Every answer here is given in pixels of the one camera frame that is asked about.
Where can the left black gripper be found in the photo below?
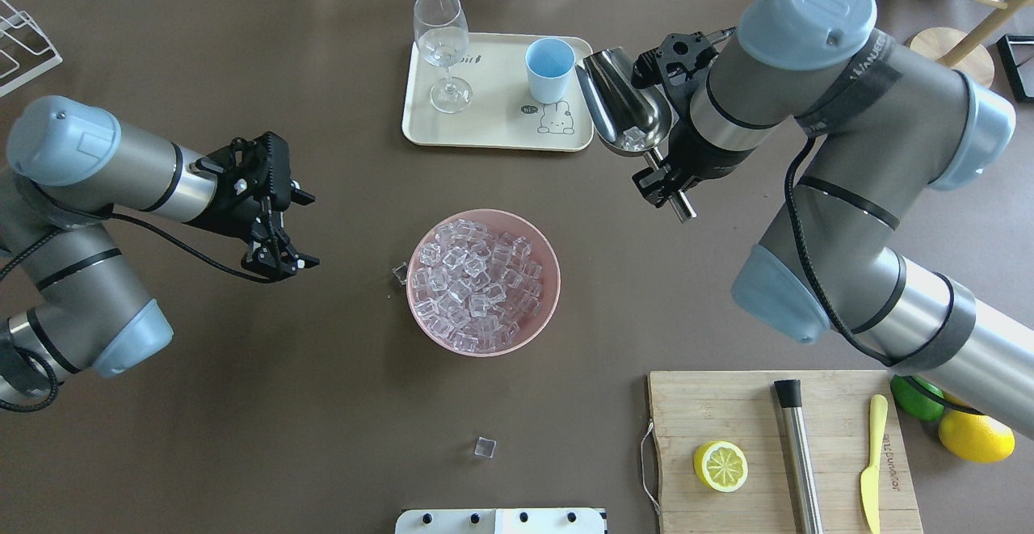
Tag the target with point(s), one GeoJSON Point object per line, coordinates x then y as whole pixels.
{"type": "Point", "coordinates": [224, 215]}

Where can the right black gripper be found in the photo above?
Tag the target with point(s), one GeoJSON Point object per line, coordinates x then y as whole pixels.
{"type": "Point", "coordinates": [701, 153]}

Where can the metal ice scoop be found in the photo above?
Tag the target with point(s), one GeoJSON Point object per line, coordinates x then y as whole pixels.
{"type": "Point", "coordinates": [631, 122]}

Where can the pink bowl of ice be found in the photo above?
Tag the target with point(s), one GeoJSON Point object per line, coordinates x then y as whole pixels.
{"type": "Point", "coordinates": [483, 283]}

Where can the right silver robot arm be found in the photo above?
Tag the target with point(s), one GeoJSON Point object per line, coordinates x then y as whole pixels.
{"type": "Point", "coordinates": [882, 123]}

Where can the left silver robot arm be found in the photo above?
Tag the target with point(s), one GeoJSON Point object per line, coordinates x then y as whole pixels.
{"type": "Point", "coordinates": [69, 166]}

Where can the loose ice cube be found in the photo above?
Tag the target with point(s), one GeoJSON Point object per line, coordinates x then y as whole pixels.
{"type": "Point", "coordinates": [484, 447]}
{"type": "Point", "coordinates": [401, 273]}

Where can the light blue cup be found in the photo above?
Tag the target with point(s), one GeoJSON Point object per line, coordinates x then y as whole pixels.
{"type": "Point", "coordinates": [550, 63]}

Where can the wooden cup tree stand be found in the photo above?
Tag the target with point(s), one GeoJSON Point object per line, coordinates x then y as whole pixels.
{"type": "Point", "coordinates": [965, 51]}

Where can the cream serving tray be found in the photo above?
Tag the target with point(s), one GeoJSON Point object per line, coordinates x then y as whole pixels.
{"type": "Point", "coordinates": [503, 114]}

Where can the clear wine glass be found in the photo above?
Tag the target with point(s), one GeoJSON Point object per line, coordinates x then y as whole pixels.
{"type": "Point", "coordinates": [441, 33]}

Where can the white dish rack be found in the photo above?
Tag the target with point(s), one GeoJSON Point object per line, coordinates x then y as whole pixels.
{"type": "Point", "coordinates": [26, 51]}

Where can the black glass holder tray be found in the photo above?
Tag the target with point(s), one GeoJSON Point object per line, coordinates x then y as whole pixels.
{"type": "Point", "coordinates": [1016, 53]}

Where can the steel muddler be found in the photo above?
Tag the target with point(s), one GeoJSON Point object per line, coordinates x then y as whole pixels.
{"type": "Point", "coordinates": [788, 392]}

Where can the bamboo cutting board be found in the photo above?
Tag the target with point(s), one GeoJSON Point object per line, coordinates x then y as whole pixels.
{"type": "Point", "coordinates": [691, 408]}

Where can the half lemon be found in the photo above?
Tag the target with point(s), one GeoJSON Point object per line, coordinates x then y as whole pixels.
{"type": "Point", "coordinates": [721, 465]}

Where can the green lime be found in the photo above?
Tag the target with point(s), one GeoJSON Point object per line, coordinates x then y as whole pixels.
{"type": "Point", "coordinates": [914, 402]}

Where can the yellow plastic knife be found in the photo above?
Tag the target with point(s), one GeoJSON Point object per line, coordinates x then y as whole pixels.
{"type": "Point", "coordinates": [878, 412]}

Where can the yellow lemon right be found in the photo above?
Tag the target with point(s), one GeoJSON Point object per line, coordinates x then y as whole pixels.
{"type": "Point", "coordinates": [976, 438]}

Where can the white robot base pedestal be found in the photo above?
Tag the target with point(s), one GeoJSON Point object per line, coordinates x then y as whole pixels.
{"type": "Point", "coordinates": [504, 520]}

